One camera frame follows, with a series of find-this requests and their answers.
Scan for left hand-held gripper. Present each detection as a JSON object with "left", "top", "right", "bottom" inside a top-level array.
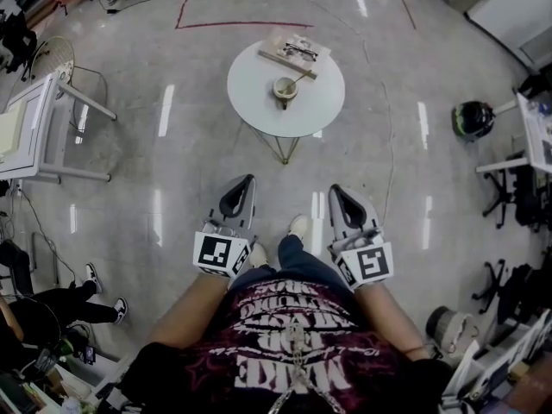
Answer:
[{"left": 192, "top": 173, "right": 259, "bottom": 279}]

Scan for beige flat board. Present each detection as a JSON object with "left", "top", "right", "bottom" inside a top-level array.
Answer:
[{"left": 0, "top": 110, "right": 27, "bottom": 163}]

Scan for dark blue trousers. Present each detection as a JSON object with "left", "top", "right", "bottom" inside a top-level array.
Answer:
[{"left": 232, "top": 235, "right": 346, "bottom": 295}]

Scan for person's left white shoe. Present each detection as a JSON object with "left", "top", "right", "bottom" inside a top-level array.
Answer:
[{"left": 248, "top": 241, "right": 268, "bottom": 269}]

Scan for beige book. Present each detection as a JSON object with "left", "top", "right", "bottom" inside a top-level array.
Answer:
[{"left": 257, "top": 30, "right": 332, "bottom": 81}]

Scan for black office chair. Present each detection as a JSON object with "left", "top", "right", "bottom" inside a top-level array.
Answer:
[
  {"left": 481, "top": 153, "right": 552, "bottom": 232},
  {"left": 0, "top": 6, "right": 38, "bottom": 73},
  {"left": 472, "top": 260, "right": 540, "bottom": 331}
]

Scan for short red floor tape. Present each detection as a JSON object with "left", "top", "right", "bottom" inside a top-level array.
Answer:
[{"left": 397, "top": 0, "right": 417, "bottom": 30}]

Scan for white desk with papers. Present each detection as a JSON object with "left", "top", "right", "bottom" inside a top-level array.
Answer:
[{"left": 476, "top": 88, "right": 552, "bottom": 175}]

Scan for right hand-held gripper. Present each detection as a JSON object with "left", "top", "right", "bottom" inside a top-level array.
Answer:
[{"left": 328, "top": 184, "right": 394, "bottom": 292}]

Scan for white framed desk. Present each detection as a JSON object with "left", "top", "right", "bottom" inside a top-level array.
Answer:
[{"left": 0, "top": 73, "right": 117, "bottom": 185}]

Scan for ceramic mug with spoon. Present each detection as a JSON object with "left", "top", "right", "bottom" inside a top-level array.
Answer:
[{"left": 272, "top": 75, "right": 299, "bottom": 111}]

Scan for person's right forearm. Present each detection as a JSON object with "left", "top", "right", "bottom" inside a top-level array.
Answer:
[{"left": 355, "top": 280, "right": 432, "bottom": 361}]

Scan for black printed t-shirt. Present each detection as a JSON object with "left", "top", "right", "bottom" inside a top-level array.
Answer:
[{"left": 97, "top": 269, "right": 454, "bottom": 414}]

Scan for person's left forearm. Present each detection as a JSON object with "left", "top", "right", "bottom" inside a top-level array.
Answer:
[{"left": 148, "top": 272, "right": 229, "bottom": 348}]

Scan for white metal rack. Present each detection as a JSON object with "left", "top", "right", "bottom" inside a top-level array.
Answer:
[{"left": 55, "top": 351, "right": 130, "bottom": 414}]

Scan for round white side table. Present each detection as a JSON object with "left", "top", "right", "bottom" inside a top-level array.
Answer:
[{"left": 227, "top": 36, "right": 346, "bottom": 166}]

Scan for black helmet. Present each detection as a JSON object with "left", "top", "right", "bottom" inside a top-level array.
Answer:
[{"left": 451, "top": 100, "right": 495, "bottom": 140}]

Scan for person's white shoe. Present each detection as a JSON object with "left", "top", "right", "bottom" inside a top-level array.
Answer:
[
  {"left": 286, "top": 214, "right": 310, "bottom": 237},
  {"left": 248, "top": 241, "right": 268, "bottom": 269}
]

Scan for gold wire chair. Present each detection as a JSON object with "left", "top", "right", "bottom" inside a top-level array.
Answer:
[{"left": 32, "top": 35, "right": 109, "bottom": 120}]

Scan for angled red floor tape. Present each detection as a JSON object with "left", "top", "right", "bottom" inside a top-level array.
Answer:
[{"left": 174, "top": 0, "right": 314, "bottom": 30}]

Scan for white shelf unit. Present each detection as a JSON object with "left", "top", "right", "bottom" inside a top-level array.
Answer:
[{"left": 443, "top": 308, "right": 552, "bottom": 414}]

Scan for person's right white shoe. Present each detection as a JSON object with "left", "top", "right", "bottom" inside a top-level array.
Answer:
[{"left": 286, "top": 214, "right": 310, "bottom": 237}]

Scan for small golden spoon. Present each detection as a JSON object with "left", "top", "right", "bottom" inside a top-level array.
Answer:
[{"left": 285, "top": 70, "right": 314, "bottom": 93}]

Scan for grey waste bin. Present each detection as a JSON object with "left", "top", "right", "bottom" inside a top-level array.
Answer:
[{"left": 425, "top": 306, "right": 480, "bottom": 355}]

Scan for black eyeglasses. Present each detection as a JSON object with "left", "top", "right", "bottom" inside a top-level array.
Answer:
[{"left": 282, "top": 44, "right": 321, "bottom": 62}]

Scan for silver chain necklace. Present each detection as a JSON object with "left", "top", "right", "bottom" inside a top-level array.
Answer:
[{"left": 267, "top": 323, "right": 346, "bottom": 414}]

